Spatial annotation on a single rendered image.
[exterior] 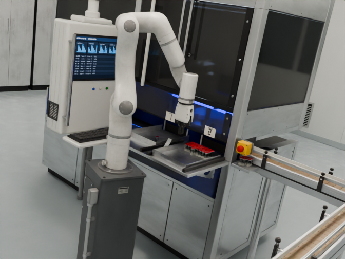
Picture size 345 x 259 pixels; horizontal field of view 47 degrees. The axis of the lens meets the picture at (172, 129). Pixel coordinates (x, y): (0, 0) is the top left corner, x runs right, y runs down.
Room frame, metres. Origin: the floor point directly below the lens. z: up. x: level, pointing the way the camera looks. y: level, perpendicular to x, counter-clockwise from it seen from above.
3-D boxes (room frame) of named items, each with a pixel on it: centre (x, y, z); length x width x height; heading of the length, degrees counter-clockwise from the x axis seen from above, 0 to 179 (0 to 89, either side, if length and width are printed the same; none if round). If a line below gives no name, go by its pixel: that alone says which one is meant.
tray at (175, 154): (2.29, -0.11, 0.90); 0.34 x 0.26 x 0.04; 141
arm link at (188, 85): (2.10, -0.05, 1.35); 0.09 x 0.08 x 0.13; 16
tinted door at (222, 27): (2.51, -0.18, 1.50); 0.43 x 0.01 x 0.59; 51
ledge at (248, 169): (2.33, -0.49, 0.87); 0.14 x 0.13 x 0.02; 141
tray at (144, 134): (2.59, 0.08, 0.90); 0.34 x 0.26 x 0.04; 141
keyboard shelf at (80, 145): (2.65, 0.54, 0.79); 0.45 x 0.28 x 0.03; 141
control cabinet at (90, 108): (2.78, 0.66, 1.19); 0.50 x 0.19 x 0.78; 141
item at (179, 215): (3.36, 0.10, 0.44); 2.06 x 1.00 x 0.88; 51
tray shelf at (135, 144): (2.43, 0.00, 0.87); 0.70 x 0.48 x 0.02; 51
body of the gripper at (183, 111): (2.10, -0.05, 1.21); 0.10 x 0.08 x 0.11; 51
